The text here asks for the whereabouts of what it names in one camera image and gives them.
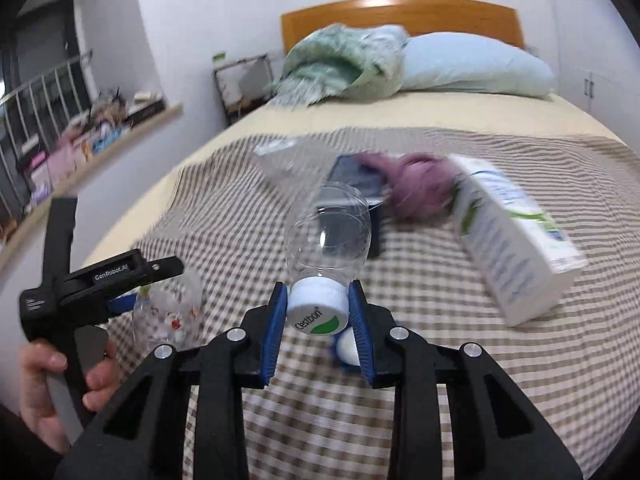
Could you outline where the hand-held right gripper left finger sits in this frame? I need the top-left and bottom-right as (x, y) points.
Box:
(55, 280), (290, 480)

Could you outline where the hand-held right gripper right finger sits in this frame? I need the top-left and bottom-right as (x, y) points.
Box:
(347, 280), (583, 480)

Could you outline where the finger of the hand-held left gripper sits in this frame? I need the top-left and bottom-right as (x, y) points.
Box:
(144, 256), (184, 282)
(102, 294), (140, 320)

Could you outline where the clear wrapper with red print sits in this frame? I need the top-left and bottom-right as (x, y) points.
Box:
(131, 267), (203, 356)

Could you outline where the clear plastic bottle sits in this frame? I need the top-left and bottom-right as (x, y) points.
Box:
(284, 183), (373, 337)

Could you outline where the person's left forearm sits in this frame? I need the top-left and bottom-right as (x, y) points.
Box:
(0, 402), (63, 480)

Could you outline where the person's left hand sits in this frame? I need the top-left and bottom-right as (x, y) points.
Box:
(19, 330), (118, 453)

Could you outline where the white bottle cap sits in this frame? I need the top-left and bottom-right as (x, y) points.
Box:
(332, 329), (361, 366)

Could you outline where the checked grey blanket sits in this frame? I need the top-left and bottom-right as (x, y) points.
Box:
(82, 127), (640, 480)

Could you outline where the pile of clutter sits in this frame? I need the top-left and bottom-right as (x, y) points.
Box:
(0, 87), (166, 241)

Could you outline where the wooden window sill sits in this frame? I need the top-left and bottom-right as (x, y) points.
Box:
(0, 102), (185, 271)

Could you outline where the dark flat device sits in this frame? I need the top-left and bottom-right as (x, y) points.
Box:
(315, 154), (398, 261)

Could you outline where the purple cloth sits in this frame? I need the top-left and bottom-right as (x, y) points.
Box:
(357, 152), (463, 221)

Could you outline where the black flat box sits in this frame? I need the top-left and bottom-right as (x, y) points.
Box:
(125, 97), (167, 123)

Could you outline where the clear plastic wrapper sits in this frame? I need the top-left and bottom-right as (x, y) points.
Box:
(250, 136), (306, 196)

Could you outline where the white carton with green print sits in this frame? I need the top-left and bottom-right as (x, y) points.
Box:
(448, 154), (590, 328)

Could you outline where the metal window railing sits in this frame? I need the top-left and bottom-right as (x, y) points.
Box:
(0, 50), (96, 211)

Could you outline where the bed with cream sheet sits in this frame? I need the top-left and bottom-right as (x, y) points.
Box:
(80, 0), (640, 480)

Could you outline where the green patterned quilt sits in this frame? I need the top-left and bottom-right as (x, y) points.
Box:
(267, 24), (411, 108)

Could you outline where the light blue pillow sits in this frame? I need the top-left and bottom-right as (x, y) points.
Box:
(400, 32), (558, 100)

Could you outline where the wooden headboard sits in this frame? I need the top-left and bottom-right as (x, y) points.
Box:
(281, 0), (525, 56)

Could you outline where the white wardrobe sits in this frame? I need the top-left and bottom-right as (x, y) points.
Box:
(542, 0), (640, 161)

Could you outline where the black frame nightstand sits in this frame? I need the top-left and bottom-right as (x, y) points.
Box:
(212, 54), (276, 128)

